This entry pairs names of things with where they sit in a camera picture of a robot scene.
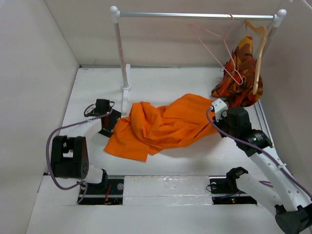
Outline white clothes rack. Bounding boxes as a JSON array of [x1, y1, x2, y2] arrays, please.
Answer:
[[110, 6, 287, 115]]

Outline wooden hanger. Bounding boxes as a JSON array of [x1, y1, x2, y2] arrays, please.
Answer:
[[245, 20, 268, 95]]

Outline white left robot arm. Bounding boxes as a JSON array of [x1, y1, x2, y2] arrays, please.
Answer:
[[45, 99, 121, 194]]

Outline orange camouflage garment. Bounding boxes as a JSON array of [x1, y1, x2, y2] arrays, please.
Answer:
[[211, 36, 263, 107]]

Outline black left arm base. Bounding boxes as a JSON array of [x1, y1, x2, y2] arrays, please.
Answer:
[[78, 177, 124, 205]]

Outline orange trousers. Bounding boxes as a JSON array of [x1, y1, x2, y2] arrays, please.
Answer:
[[104, 94, 217, 162]]

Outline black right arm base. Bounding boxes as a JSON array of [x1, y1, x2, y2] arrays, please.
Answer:
[[206, 176, 257, 205]]

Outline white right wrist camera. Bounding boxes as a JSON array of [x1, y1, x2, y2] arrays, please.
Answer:
[[212, 98, 228, 121]]

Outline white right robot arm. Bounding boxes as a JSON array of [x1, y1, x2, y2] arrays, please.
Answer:
[[207, 101, 312, 234]]

